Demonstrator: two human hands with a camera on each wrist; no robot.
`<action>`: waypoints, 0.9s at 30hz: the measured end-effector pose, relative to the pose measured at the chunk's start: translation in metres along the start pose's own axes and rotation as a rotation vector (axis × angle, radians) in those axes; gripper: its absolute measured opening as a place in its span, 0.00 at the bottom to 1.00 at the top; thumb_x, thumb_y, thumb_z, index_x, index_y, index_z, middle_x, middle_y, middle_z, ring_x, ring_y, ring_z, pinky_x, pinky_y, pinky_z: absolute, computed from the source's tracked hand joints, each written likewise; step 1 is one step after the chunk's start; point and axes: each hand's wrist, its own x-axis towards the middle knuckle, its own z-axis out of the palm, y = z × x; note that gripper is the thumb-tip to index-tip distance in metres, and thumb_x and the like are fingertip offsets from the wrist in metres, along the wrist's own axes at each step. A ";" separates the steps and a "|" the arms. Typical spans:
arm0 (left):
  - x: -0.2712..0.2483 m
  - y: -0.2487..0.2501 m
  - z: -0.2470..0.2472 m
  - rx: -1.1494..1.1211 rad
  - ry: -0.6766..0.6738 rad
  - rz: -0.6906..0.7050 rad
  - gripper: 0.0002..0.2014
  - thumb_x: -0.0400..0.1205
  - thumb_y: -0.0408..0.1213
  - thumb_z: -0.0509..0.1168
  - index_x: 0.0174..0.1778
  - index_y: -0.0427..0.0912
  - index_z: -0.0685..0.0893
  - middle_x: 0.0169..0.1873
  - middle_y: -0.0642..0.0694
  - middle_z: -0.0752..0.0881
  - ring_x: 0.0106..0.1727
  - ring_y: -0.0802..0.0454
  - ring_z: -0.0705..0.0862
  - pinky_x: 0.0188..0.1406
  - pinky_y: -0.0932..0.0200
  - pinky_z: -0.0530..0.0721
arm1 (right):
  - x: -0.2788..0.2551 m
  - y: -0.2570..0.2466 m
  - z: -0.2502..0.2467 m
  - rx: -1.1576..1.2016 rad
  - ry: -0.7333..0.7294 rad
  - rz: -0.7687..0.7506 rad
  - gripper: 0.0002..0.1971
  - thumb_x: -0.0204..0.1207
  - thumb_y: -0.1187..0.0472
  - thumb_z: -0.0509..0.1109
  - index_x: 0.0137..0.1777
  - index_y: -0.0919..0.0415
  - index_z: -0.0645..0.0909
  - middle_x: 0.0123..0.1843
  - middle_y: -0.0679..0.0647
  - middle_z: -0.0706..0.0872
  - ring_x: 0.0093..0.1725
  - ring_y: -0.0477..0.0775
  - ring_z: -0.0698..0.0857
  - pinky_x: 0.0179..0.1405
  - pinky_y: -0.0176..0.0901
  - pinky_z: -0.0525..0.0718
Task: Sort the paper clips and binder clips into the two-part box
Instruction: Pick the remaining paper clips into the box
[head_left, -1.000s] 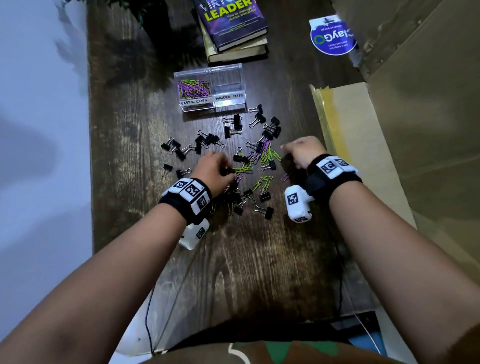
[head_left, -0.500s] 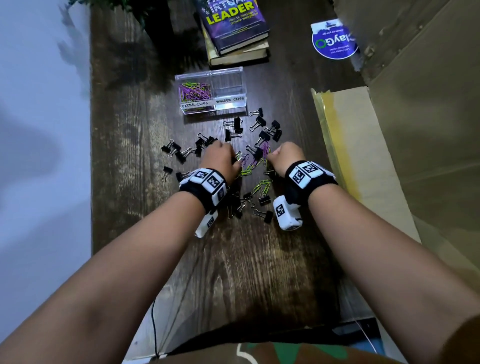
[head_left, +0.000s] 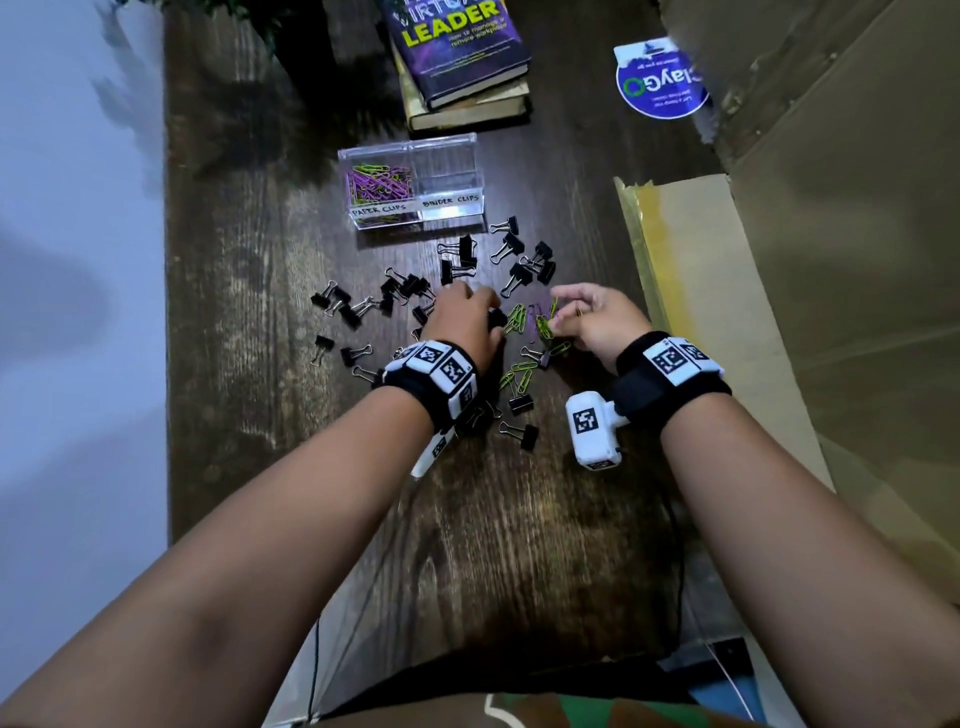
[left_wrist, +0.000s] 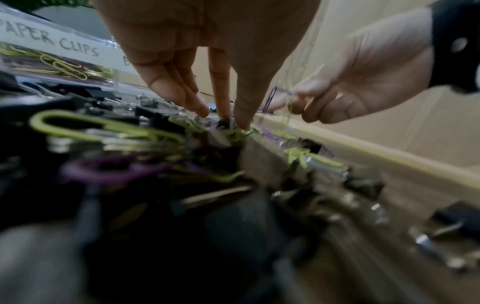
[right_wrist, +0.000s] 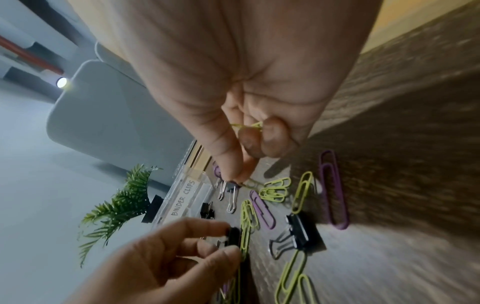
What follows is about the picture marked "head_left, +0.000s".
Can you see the black right wristband white markers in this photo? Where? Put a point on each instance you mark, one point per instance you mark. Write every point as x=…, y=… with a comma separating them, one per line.
x=667, y=375

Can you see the yellowish cardboard sheet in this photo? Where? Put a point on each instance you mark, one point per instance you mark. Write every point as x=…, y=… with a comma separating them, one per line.
x=735, y=300

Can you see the person's right forearm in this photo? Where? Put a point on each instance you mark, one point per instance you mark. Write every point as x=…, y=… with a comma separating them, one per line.
x=810, y=555

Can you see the green potted artificial plant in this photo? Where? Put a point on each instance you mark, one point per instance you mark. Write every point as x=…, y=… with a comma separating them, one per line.
x=292, y=30

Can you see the bunch of sorted paper clips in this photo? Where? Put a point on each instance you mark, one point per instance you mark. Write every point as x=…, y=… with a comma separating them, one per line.
x=379, y=184

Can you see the pile of coloured paper clips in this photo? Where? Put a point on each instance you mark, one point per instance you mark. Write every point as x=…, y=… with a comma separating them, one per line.
x=517, y=371

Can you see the clear two-compartment plastic box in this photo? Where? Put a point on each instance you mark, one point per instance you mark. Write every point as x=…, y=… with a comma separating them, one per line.
x=450, y=169

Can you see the person's left hand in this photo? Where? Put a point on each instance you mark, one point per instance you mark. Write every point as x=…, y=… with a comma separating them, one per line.
x=465, y=322

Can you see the black blue bag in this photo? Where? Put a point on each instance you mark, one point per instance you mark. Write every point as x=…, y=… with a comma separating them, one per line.
x=720, y=675

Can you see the blue round sticker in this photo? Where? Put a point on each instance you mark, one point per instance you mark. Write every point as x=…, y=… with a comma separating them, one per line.
x=664, y=82

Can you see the black wristband white markers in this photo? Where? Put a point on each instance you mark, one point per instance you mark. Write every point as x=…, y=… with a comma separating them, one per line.
x=667, y=375
x=431, y=382

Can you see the tan book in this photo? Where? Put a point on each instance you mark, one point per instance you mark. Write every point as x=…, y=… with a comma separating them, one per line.
x=465, y=112

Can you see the black left wristband white markers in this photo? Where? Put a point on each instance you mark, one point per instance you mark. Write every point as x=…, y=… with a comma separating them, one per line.
x=431, y=382

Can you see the person's right hand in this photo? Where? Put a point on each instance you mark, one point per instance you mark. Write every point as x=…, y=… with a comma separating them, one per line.
x=607, y=322

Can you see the yellow-green paper clip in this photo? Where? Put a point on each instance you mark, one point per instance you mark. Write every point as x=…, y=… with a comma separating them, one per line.
x=544, y=328

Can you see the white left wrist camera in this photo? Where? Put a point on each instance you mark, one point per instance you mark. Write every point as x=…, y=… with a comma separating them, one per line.
x=433, y=454

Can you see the large brown cardboard box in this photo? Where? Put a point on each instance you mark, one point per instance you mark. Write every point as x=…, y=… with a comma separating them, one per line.
x=862, y=187

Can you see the person's left forearm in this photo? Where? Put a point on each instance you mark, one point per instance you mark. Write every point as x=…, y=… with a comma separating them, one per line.
x=240, y=585

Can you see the purple hardcover book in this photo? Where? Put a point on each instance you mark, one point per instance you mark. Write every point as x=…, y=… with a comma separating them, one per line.
x=457, y=52

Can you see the pile of black binder clips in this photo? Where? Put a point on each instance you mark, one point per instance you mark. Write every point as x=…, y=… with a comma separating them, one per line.
x=465, y=247

